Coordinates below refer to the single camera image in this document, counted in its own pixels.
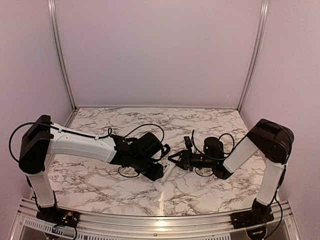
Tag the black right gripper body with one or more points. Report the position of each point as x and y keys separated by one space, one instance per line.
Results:
x=194 y=161

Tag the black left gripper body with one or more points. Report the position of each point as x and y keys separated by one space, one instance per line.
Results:
x=149 y=172

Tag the white remote battery cover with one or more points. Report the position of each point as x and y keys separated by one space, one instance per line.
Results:
x=166 y=166

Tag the white air conditioner remote control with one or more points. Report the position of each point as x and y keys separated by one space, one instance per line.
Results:
x=168 y=171

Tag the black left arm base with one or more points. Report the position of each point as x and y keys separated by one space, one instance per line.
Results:
x=58 y=216

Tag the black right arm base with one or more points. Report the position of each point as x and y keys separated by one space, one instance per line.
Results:
x=257 y=215

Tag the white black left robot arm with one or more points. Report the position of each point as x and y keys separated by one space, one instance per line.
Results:
x=47 y=138

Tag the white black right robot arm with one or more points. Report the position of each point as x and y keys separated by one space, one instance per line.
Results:
x=269 y=140

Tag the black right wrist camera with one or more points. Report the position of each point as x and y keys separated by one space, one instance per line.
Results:
x=187 y=141

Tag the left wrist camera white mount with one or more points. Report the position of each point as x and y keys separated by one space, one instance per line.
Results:
x=165 y=150

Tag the right aluminium frame post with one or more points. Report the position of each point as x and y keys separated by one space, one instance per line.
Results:
x=255 y=54

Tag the aluminium frame post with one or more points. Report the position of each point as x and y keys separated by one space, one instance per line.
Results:
x=59 y=53
x=255 y=54

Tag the left aluminium frame post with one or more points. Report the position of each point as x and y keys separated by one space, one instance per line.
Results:
x=59 y=53

